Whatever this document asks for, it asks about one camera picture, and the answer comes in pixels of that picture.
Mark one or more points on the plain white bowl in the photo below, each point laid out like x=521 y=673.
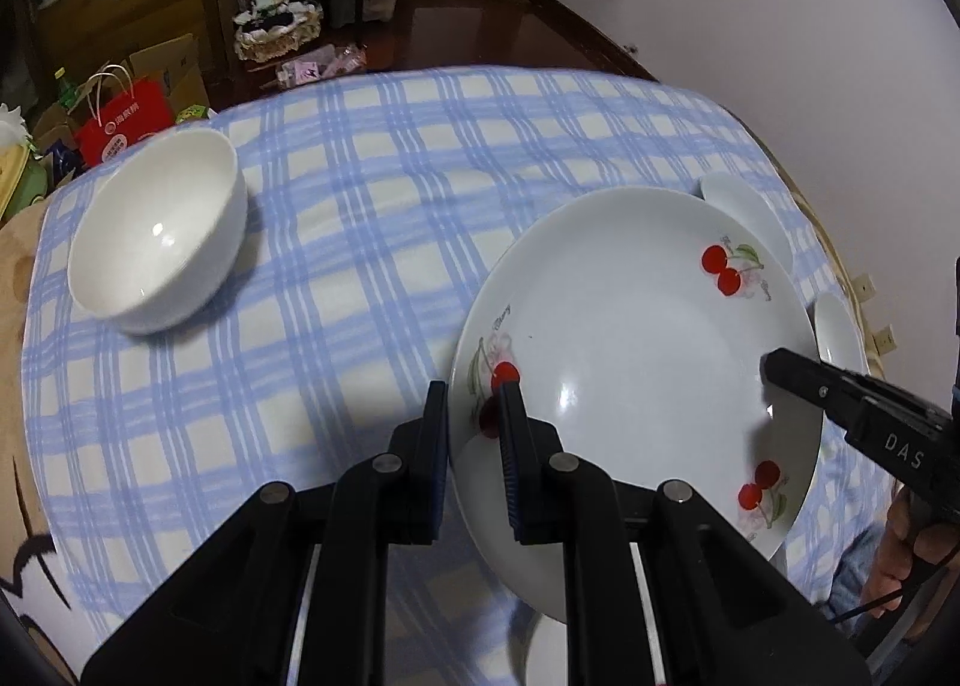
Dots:
x=150 y=236

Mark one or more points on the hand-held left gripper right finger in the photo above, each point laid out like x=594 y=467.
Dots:
x=514 y=476

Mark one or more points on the basket of socks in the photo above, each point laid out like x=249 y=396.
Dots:
x=277 y=26

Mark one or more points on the blue white emblem bowl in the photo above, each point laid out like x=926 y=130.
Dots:
x=836 y=326

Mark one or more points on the yellow green bag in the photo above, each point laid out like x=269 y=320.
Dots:
x=19 y=180

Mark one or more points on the red and blue bowl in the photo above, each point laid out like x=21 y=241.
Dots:
x=742 y=202

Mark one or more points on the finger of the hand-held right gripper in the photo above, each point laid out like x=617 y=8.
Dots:
x=802 y=379

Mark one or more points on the cardboard box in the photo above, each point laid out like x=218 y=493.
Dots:
x=176 y=68

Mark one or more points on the medium cherry print plate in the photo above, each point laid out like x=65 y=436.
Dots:
x=546 y=656

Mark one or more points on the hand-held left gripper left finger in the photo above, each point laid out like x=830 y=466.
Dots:
x=436 y=476

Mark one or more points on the green bottle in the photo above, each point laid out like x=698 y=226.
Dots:
x=67 y=90

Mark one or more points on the blue plaid cloth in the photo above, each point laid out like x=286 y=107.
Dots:
x=337 y=244

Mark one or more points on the red paper bag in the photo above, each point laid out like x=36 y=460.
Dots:
x=127 y=124

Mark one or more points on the person's right hand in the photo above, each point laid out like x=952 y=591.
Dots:
x=900 y=573

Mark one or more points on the wall socket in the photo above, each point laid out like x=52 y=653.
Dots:
x=866 y=285
x=885 y=342

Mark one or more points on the gold patterned blanket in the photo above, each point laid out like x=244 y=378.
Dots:
x=840 y=266

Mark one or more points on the large cherry print plate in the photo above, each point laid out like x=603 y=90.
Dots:
x=637 y=341

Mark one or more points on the white plush toy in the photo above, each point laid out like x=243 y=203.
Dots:
x=13 y=125

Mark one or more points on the pink packet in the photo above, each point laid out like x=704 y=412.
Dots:
x=322 y=68

